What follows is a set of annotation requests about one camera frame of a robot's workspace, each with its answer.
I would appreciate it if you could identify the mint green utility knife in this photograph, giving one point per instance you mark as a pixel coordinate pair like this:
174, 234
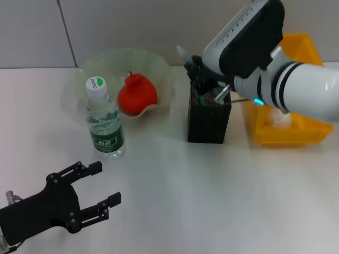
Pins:
201, 100

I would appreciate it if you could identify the red toy fruit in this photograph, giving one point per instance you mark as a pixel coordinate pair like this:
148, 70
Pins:
137, 95

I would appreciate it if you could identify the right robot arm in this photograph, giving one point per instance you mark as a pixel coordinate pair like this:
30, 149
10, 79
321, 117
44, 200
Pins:
304, 90

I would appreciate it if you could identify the black mesh pen holder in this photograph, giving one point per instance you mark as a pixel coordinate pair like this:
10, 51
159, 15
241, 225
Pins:
209, 127

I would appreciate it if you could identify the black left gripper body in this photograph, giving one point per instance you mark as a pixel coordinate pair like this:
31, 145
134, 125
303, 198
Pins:
45, 209

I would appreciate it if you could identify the clear water bottle green label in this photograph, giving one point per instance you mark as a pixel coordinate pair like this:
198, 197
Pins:
107, 143

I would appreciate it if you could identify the white paper ball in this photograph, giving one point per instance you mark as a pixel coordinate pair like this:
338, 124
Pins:
279, 119

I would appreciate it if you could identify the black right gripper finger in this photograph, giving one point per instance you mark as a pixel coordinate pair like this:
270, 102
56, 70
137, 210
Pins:
196, 60
192, 74

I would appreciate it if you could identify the yellow plastic storage bin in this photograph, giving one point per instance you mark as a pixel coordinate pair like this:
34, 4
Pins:
291, 135

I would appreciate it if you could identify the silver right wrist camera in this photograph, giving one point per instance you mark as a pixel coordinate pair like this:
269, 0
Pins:
246, 42

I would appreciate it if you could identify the translucent green wavy fruit bowl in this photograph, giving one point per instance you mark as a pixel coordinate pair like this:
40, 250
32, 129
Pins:
111, 63

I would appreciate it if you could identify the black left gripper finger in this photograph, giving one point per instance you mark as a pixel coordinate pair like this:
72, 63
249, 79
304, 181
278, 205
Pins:
94, 168
114, 199

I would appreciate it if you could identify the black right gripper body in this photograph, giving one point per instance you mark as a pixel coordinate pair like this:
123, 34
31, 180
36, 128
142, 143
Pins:
212, 76

